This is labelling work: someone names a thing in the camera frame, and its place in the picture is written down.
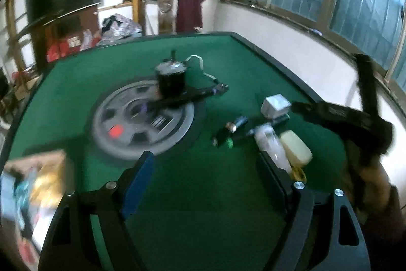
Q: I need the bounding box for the white plastic bottle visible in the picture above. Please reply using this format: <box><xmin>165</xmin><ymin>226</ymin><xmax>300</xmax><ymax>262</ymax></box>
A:
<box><xmin>254</xmin><ymin>123</ymin><xmax>293</xmax><ymax>175</ymax></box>

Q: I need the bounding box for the white power adapter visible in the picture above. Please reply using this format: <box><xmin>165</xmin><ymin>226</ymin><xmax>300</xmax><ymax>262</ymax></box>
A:
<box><xmin>260</xmin><ymin>94</ymin><xmax>291</xmax><ymax>119</ymax></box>

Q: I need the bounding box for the right hand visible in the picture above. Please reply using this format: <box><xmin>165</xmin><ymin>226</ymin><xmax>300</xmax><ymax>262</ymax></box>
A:
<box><xmin>344</xmin><ymin>159</ymin><xmax>400</xmax><ymax>223</ymax></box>

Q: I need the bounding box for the green black small tube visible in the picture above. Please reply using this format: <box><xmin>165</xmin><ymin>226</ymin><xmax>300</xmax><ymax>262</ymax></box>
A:
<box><xmin>225</xmin><ymin>116</ymin><xmax>291</xmax><ymax>149</ymax></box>

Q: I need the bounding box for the cardboard box tray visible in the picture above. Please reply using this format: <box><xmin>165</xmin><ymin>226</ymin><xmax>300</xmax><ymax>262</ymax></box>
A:
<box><xmin>1</xmin><ymin>149</ymin><xmax>74</xmax><ymax>270</ymax></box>

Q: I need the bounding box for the dark red cloth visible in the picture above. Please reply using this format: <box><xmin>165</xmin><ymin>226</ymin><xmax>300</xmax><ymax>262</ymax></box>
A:
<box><xmin>176</xmin><ymin>0</ymin><xmax>205</xmax><ymax>33</ymax></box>

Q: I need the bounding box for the wooden chair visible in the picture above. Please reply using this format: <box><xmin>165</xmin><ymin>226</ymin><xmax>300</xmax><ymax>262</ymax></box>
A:
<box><xmin>138</xmin><ymin>0</ymin><xmax>178</xmax><ymax>36</ymax></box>

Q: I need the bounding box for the white cable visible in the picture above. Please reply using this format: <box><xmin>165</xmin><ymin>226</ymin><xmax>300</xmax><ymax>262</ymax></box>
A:
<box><xmin>184</xmin><ymin>54</ymin><xmax>220</xmax><ymax>85</ymax></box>

